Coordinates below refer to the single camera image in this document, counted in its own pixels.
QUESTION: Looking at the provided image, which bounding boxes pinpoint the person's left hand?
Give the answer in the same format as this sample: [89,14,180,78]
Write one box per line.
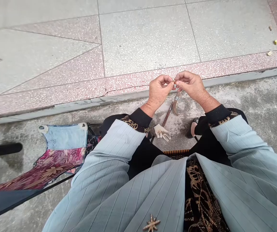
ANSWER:
[149,74,175,108]

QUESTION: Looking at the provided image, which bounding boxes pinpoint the person's right hand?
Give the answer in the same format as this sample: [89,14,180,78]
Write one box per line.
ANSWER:
[173,70,212,106]

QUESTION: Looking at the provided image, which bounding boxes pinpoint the white glove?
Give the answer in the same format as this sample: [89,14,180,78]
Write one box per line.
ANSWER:
[153,123,172,141]

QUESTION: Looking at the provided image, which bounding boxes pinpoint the woven stool seat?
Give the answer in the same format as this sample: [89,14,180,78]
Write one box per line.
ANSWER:
[162,149,190,160]

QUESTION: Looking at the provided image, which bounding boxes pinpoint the person's legs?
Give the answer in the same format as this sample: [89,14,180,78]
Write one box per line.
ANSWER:
[100,108,249,180]

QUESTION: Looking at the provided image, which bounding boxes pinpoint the person's body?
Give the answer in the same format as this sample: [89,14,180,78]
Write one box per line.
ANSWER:
[41,152,277,232]

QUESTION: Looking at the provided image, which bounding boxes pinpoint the floral fabric folding chair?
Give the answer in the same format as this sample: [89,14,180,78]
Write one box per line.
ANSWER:
[0,122,103,194]

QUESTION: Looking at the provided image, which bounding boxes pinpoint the black tube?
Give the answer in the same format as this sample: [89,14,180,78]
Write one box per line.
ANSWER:
[0,143,23,159]

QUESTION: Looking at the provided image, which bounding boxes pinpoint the dark blue sheet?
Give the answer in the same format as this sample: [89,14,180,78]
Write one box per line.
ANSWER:
[0,188,43,223]

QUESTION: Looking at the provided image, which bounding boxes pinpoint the wooden handled sickle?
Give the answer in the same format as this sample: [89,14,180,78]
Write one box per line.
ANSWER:
[162,92,180,128]

